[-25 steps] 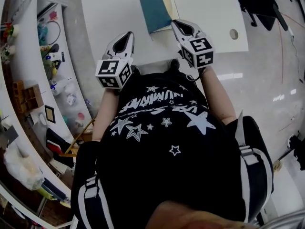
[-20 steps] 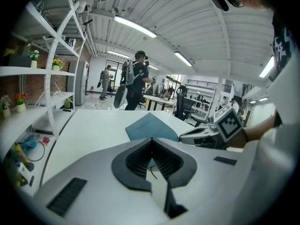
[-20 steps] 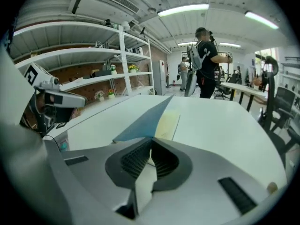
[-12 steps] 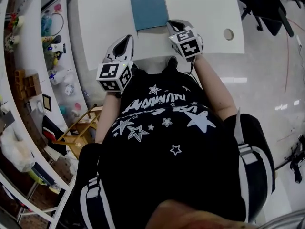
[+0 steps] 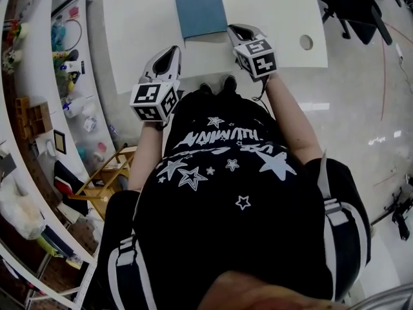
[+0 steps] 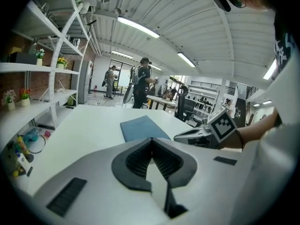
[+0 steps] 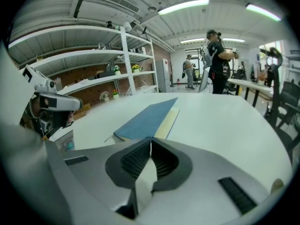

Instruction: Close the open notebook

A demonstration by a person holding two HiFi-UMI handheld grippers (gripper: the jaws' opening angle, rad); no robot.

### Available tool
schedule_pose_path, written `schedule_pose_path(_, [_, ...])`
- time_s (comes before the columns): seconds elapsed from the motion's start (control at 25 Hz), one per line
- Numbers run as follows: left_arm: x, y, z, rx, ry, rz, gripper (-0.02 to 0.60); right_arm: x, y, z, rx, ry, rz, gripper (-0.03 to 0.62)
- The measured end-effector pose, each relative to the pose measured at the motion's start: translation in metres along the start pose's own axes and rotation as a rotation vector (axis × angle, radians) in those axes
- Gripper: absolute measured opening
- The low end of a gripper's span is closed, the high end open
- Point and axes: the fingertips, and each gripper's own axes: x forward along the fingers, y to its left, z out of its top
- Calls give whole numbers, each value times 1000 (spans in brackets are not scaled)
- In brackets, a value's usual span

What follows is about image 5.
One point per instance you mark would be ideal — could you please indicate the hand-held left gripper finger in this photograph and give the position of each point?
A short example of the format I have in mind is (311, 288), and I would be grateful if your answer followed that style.
(158, 57)
(178, 61)

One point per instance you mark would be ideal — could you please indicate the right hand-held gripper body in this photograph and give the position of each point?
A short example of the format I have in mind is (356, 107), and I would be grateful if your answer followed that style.
(258, 58)

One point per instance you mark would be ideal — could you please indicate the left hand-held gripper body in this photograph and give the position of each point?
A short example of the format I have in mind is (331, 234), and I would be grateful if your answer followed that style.
(151, 100)

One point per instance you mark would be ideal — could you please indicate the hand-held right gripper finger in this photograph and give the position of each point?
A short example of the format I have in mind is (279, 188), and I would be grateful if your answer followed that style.
(233, 37)
(250, 28)

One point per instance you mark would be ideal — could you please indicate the blue notebook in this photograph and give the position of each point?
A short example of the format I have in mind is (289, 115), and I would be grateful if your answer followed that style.
(200, 6)

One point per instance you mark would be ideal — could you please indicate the person's right forearm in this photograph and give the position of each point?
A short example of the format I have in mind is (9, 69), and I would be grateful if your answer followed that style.
(290, 115)

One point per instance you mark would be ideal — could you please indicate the person's left forearm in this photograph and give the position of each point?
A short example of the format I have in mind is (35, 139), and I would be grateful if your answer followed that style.
(148, 153)

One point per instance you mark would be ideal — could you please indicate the person's black right shoe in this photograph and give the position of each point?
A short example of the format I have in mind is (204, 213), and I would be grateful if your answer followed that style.
(229, 83)

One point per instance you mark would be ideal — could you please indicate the person's black shoe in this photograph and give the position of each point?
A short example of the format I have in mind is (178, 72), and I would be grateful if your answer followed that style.
(229, 83)
(205, 88)

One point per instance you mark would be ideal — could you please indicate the person's black left shoe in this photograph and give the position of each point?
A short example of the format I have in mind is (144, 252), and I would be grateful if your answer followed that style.
(205, 88)

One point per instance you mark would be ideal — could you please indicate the teal cup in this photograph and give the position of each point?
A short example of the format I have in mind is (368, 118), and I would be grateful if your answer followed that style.
(81, 153)

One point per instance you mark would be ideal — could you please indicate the wooden chair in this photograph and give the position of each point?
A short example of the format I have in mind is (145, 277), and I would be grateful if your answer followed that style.
(106, 179)

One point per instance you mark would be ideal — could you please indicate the pink small box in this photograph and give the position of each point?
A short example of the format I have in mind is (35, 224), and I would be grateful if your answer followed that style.
(74, 12)

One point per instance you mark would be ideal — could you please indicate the blue plastic bag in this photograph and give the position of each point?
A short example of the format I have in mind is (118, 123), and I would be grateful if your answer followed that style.
(58, 37)

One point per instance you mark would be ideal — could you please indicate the black office chair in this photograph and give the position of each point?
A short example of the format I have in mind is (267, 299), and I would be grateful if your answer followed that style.
(351, 5)

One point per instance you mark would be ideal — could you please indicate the white storage shelf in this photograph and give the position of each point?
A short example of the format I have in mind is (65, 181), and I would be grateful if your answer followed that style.
(38, 115)

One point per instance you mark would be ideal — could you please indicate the wooden compartment box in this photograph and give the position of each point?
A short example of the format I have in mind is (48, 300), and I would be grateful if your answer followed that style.
(34, 116)

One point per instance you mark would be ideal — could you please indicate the white power adapter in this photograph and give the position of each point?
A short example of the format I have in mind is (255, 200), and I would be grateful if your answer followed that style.
(399, 52)

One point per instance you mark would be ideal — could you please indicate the person's black star-print shirt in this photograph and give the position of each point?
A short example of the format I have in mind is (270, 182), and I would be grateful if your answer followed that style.
(226, 221)

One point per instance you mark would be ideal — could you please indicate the artificial flower bunch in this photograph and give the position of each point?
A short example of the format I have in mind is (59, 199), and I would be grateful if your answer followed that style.
(14, 44)

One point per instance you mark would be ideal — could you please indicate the white plastic bag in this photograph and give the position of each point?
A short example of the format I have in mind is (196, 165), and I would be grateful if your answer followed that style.
(17, 212)

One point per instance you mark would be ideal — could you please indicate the black floor stand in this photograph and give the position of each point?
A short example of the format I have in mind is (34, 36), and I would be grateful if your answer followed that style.
(398, 213)

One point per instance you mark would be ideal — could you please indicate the small black picture frame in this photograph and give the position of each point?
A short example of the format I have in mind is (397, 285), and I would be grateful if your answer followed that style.
(60, 141)

